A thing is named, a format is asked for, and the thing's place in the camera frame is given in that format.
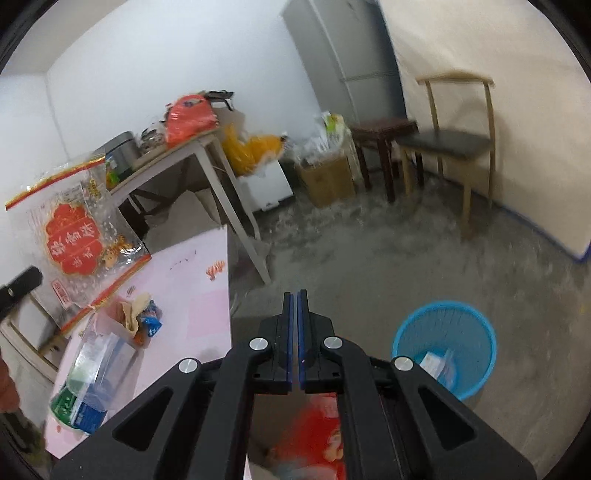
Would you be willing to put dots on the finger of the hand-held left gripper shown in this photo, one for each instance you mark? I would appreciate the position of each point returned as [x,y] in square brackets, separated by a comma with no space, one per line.
[23,280]

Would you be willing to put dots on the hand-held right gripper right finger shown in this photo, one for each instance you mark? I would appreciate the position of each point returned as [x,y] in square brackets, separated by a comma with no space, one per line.
[303,341]

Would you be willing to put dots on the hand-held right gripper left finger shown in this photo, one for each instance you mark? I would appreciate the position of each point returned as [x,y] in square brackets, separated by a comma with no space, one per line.
[289,341]

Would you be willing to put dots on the red gold printed plastic bag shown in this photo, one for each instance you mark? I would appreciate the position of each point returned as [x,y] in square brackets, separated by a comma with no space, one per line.
[78,235]

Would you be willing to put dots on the red snack packet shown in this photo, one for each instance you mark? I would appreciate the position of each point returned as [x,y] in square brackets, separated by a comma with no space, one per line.
[318,434]

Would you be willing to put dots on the blue plastic wastebasket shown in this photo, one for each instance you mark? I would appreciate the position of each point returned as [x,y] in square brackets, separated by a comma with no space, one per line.
[415,332]

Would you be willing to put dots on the tan paper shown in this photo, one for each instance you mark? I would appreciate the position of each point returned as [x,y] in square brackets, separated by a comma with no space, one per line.
[134,311]

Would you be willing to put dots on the blue snack wrapper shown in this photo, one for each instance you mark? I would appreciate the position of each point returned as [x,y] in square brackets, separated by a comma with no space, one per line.
[150,325]

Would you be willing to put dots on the clear plastic packaging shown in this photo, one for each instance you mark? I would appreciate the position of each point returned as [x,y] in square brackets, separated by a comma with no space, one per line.
[97,355]

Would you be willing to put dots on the pink patterned table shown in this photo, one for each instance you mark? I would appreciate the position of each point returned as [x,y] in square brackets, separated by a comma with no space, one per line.
[194,286]

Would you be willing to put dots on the white blue paper carton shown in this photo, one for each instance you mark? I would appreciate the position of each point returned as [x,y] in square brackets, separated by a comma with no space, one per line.
[436,364]

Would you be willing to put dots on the white foam box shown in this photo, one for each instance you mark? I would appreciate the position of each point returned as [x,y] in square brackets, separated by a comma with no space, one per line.
[268,189]

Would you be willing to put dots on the grey rice cooker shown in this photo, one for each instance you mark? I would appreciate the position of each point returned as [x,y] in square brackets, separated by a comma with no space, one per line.
[120,152]

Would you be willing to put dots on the large cardboard box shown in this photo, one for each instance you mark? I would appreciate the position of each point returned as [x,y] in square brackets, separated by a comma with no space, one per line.
[328,180]

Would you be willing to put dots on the glass jar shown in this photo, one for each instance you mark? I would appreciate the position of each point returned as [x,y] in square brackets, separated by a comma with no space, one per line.
[152,138]

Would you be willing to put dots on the yellow plastic bag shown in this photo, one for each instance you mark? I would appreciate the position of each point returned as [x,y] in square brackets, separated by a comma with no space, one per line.
[249,152]

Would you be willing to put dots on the clear plastic bags pile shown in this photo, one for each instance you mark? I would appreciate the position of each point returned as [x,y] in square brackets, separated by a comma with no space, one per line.
[323,143]

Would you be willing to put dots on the dark wooden stool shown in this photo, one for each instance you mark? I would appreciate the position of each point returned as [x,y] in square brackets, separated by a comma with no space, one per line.
[383,127]

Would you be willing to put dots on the orange red plastic bag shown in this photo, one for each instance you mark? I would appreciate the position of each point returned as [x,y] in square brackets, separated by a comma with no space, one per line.
[189,120]

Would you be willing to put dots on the cream mattress blue trim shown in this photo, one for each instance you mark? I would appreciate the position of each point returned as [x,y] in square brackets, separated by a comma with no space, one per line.
[508,138]

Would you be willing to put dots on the grey refrigerator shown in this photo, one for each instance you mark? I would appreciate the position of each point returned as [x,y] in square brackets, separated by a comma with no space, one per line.
[341,55]

